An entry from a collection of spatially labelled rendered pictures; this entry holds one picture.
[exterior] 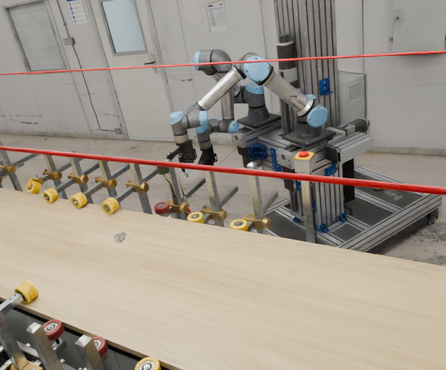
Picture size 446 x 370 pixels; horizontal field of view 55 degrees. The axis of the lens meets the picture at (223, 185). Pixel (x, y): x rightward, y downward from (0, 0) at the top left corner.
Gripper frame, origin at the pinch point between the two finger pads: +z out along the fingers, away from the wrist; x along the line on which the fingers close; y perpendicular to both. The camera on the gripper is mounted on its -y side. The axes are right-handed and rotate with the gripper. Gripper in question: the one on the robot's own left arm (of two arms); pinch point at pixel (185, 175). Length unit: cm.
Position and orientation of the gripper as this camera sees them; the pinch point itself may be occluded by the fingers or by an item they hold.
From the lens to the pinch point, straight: 234.5
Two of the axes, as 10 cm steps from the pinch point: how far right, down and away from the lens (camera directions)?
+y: 9.7, -0.7, -2.3
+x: 1.7, -4.8, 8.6
